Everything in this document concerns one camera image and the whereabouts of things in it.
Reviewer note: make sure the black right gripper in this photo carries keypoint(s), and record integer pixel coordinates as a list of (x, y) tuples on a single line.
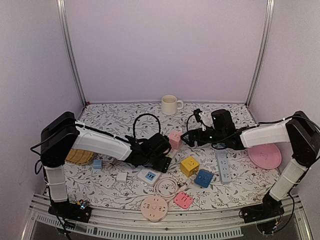
[(197, 132)]

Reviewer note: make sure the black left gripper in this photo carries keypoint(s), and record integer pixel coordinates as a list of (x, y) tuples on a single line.
[(165, 166)]

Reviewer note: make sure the pink cube socket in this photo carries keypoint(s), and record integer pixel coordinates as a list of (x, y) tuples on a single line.
[(175, 139)]

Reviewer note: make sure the white colourful power strip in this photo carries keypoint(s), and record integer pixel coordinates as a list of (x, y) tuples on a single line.
[(148, 176)]

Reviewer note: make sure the yellow cube socket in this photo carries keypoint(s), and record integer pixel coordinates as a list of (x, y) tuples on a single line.
[(189, 166)]

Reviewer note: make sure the light blue small adapter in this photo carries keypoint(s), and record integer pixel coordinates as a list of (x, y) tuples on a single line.
[(220, 146)]

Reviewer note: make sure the small white usb charger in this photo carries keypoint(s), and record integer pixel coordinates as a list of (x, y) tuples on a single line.
[(122, 177)]

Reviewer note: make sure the grey blue power strip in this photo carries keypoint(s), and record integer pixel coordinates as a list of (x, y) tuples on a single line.
[(223, 166)]

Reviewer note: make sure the dark blue cube socket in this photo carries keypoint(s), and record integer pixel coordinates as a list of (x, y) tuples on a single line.
[(203, 178)]

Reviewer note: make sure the white square plug adapter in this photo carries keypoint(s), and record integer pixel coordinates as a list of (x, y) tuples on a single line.
[(107, 181)]

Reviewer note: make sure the pale blue small charger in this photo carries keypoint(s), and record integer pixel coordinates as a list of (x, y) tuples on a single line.
[(97, 164)]

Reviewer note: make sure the pink round power strip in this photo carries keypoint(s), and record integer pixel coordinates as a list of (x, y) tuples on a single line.
[(154, 208)]

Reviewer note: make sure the pink square plug adapter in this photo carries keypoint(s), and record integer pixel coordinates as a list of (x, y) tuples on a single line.
[(183, 200)]

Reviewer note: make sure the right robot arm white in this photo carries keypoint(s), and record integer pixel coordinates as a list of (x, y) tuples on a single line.
[(262, 143)]

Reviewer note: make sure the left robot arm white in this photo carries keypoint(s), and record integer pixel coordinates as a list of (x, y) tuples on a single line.
[(66, 133)]

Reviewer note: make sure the cream ceramic mug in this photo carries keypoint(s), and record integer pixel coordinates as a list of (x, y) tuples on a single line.
[(170, 105)]

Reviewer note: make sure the yellow woven basket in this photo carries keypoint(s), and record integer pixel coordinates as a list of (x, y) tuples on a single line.
[(79, 157)]

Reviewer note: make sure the pink round plate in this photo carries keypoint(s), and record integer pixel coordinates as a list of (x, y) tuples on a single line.
[(266, 156)]

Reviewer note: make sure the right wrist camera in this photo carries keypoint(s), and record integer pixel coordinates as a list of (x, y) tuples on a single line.
[(202, 118)]

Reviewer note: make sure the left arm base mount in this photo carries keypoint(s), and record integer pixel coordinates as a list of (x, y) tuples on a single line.
[(79, 211)]

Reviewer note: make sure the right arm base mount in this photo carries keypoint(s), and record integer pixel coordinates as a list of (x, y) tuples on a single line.
[(269, 208)]

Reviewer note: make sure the front aluminium rail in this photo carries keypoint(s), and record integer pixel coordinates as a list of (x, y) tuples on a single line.
[(214, 224)]

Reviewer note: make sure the aluminium frame post right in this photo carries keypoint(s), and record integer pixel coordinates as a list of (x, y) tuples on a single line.
[(270, 4)]

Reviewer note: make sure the aluminium frame post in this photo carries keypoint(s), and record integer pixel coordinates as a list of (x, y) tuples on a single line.
[(270, 4), (62, 13)]

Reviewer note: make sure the aluminium frame post left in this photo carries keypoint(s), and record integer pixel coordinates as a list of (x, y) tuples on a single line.
[(62, 13)]

